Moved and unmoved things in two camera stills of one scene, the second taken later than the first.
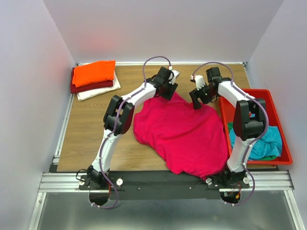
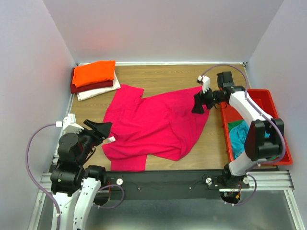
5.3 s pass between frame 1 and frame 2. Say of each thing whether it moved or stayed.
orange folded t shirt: stayed
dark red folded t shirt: stayed
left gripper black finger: moved
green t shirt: stayed
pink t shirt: moved
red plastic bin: stayed
